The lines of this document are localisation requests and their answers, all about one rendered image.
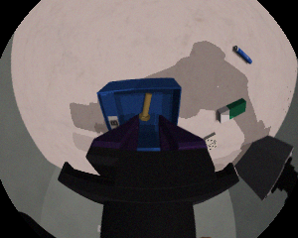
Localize dark blue rack of bins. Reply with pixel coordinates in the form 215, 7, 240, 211
97, 78, 182, 151

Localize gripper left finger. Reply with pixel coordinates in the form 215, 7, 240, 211
90, 115, 139, 151

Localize dark blue cylinder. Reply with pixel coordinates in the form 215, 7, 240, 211
233, 46, 252, 64

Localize brass hex bolt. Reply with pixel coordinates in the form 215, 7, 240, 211
139, 93, 152, 121

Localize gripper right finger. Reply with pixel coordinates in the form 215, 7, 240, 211
158, 115, 208, 151

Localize white domino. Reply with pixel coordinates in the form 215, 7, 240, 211
205, 132, 218, 151

